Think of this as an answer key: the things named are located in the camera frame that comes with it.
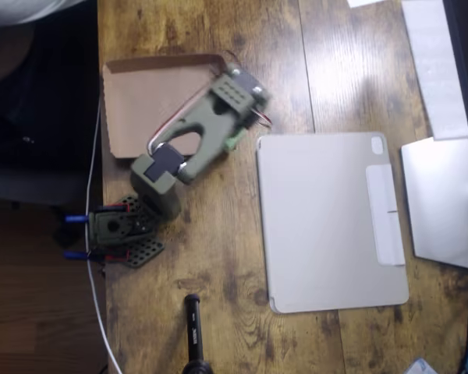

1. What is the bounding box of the green foam cube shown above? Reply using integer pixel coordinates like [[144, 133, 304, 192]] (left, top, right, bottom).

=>
[[225, 130, 246, 151]]

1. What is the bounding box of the brown cardboard tray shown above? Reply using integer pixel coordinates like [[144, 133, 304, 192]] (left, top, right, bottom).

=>
[[101, 53, 229, 160]]

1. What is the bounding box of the tablet in beige case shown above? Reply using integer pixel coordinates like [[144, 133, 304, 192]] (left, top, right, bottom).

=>
[[256, 131, 410, 315]]

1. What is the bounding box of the white paper sheet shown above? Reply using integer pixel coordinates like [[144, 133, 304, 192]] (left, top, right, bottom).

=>
[[346, 0, 391, 9]]

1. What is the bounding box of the grey foam sheet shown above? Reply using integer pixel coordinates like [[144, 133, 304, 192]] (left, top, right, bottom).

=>
[[401, 0, 468, 142]]

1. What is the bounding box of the silver monitor stand base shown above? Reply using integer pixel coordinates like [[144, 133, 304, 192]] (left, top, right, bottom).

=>
[[400, 136, 468, 272]]

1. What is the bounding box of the black chair caster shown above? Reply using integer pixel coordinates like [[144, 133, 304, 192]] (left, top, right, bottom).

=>
[[53, 225, 81, 249]]

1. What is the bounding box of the white and blue box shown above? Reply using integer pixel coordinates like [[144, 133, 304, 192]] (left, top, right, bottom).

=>
[[405, 358, 440, 374]]

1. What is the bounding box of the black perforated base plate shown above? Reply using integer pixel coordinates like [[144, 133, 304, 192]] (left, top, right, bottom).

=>
[[89, 194, 167, 270]]

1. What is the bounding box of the black cylindrical tool handle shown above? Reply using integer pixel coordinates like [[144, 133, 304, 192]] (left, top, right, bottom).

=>
[[181, 294, 215, 374]]

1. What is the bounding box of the white cable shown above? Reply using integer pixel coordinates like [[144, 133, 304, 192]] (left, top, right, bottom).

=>
[[84, 99, 122, 374]]

